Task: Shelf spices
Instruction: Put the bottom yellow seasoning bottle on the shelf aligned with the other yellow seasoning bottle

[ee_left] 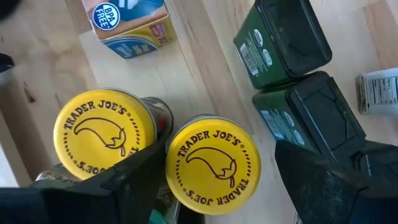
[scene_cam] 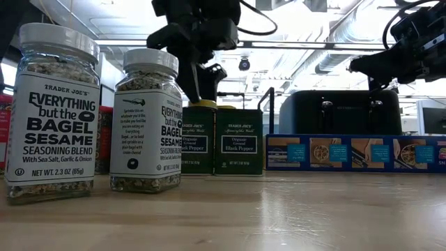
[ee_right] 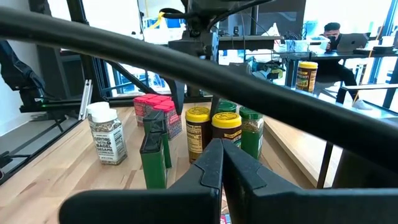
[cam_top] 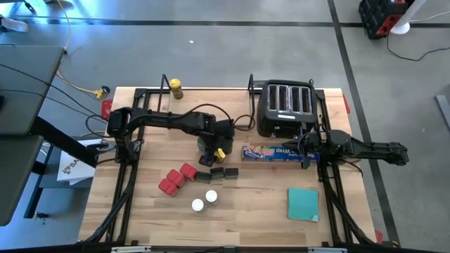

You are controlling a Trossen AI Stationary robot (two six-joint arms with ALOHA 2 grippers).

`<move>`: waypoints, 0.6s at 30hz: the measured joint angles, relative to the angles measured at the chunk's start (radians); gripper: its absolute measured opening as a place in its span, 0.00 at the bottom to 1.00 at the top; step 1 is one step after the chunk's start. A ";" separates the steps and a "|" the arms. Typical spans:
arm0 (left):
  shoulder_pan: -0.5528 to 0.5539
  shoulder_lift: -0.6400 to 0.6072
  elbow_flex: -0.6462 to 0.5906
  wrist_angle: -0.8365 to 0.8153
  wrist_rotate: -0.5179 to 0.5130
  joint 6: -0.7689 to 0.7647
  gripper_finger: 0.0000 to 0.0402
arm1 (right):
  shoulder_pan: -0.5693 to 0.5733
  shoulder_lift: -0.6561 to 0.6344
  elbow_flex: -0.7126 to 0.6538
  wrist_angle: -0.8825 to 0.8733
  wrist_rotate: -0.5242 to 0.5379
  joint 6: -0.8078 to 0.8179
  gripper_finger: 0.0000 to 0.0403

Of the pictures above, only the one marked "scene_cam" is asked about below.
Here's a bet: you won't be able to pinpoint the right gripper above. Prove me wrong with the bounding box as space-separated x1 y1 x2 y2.
348 20 446 93

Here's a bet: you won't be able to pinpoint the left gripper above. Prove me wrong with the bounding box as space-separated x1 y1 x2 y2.
146 17 240 105

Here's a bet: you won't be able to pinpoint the green black pepper tin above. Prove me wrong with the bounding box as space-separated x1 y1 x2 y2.
213 107 264 176
180 106 217 176

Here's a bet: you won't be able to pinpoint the two white round caps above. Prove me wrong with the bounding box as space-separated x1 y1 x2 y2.
109 47 183 195

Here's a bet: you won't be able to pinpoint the blue plastic wrap box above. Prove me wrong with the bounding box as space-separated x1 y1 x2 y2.
264 133 446 174

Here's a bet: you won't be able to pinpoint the red smoked paprika tin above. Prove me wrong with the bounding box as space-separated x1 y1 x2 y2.
94 105 114 175
0 93 13 172

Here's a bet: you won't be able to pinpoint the bagel sesame seasoning jar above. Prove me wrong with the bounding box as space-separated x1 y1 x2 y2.
5 22 101 206

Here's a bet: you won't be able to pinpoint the black four-slot toaster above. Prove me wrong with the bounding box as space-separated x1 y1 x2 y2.
278 89 403 136

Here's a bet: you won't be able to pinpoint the black computer monitor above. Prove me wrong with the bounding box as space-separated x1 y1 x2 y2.
416 99 446 136

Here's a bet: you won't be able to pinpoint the long ceiling light bar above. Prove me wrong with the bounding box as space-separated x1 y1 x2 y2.
93 38 387 50

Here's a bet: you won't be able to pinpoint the dark ceiling unit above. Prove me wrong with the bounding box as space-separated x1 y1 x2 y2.
255 0 328 13

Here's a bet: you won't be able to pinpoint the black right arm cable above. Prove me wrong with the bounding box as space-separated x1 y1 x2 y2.
382 0 440 50

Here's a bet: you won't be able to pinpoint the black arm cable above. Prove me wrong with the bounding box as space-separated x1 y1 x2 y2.
382 0 440 50
236 0 279 37

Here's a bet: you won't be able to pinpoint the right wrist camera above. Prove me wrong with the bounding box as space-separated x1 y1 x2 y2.
390 6 431 41

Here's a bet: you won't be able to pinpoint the silver ceiling air duct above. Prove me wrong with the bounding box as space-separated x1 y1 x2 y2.
313 0 397 76

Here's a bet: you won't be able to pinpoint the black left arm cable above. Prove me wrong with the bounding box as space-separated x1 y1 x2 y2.
236 0 279 37

